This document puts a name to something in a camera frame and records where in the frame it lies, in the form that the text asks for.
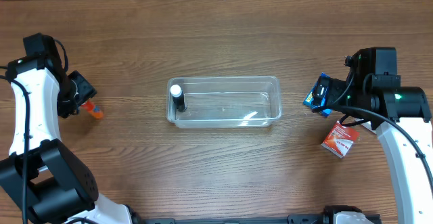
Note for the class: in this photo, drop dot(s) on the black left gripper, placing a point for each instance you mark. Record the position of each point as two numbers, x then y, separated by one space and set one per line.
82 91

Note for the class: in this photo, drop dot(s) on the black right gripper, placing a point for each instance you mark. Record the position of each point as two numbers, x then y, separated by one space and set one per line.
335 91

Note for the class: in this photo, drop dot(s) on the blue small box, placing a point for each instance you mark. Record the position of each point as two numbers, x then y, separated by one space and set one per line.
317 97

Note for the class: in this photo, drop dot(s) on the orange bottle white cap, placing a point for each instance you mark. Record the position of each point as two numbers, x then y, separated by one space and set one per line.
92 109

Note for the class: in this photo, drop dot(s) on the black bottle white cap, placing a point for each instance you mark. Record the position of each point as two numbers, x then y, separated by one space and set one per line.
178 97

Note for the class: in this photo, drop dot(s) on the clear plastic container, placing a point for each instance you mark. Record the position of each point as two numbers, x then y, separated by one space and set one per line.
226 101

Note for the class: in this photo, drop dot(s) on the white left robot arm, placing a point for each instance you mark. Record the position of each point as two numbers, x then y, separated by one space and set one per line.
41 175

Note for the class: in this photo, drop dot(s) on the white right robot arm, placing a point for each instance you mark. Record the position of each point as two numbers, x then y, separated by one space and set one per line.
400 117

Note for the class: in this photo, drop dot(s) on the red white small box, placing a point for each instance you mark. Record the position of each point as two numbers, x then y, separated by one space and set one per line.
340 139

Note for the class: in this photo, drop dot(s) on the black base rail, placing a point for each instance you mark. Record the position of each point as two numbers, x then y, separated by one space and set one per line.
290 219

